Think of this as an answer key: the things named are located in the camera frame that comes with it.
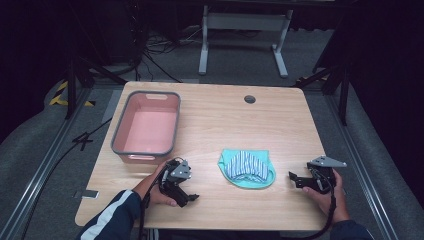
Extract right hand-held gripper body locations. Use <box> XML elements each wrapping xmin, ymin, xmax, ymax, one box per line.
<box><xmin>306</xmin><ymin>155</ymin><xmax>348</xmax><ymax>195</ymax></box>

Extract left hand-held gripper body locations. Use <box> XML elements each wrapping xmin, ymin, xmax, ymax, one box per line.
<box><xmin>159</xmin><ymin>158</ymin><xmax>193</xmax><ymax>209</ymax></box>

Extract teal striped underwear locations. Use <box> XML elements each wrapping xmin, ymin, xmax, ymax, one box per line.
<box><xmin>217</xmin><ymin>148</ymin><xmax>277</xmax><ymax>190</ymax></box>

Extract pink basin with grey rim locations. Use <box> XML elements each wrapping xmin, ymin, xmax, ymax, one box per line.
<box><xmin>110</xmin><ymin>90</ymin><xmax>182</xmax><ymax>165</ymax></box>

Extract person's right hand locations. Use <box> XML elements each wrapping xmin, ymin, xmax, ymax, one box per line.
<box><xmin>301</xmin><ymin>169</ymin><xmax>352</xmax><ymax>225</ymax></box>

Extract person's left hand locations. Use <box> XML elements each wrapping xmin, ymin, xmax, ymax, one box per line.
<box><xmin>133</xmin><ymin>161</ymin><xmax>178</xmax><ymax>208</ymax></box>

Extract black metal stand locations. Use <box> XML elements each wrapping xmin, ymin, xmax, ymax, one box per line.
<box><xmin>292</xmin><ymin>61</ymin><xmax>352</xmax><ymax>127</ymax></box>
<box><xmin>64</xmin><ymin>54</ymin><xmax>128</xmax><ymax>120</ymax></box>

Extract grey tape piece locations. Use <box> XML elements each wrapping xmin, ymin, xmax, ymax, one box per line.
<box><xmin>73</xmin><ymin>188</ymin><xmax>100</xmax><ymax>200</ymax></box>

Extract black tape cross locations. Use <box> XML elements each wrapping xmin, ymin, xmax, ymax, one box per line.
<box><xmin>71</xmin><ymin>131</ymin><xmax>95</xmax><ymax>152</ymax></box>

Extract yellow and black floor tape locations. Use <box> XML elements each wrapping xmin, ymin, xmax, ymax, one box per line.
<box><xmin>48</xmin><ymin>80</ymin><xmax>97</xmax><ymax>108</ymax></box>

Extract right hand-held gripper cable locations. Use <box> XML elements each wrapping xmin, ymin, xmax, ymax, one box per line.
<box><xmin>283</xmin><ymin>184</ymin><xmax>338</xmax><ymax>240</ymax></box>

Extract hand-held gripper cable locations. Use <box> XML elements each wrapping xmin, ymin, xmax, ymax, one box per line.
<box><xmin>137</xmin><ymin>164</ymin><xmax>169</xmax><ymax>240</ymax></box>
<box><xmin>283</xmin><ymin>184</ymin><xmax>338</xmax><ymax>240</ymax></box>

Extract aluminium floor rail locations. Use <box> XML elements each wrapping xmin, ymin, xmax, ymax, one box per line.
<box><xmin>0</xmin><ymin>85</ymin><xmax>93</xmax><ymax>240</ymax></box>
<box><xmin>323</xmin><ymin>94</ymin><xmax>399</xmax><ymax>240</ymax></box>

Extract left hand-held gripper cable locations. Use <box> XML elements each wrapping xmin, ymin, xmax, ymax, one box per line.
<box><xmin>137</xmin><ymin>164</ymin><xmax>169</xmax><ymax>240</ymax></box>

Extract black floor cable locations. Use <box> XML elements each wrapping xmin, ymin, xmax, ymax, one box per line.
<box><xmin>19</xmin><ymin>117</ymin><xmax>114</xmax><ymax>240</ymax></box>

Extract bundle of black cables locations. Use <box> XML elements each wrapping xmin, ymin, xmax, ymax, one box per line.
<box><xmin>131</xmin><ymin>19</ymin><xmax>203</xmax><ymax>84</ymax></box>

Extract white metal desk frame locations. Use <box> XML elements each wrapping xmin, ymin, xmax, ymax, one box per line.
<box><xmin>198</xmin><ymin>4</ymin><xmax>295</xmax><ymax>79</ymax></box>

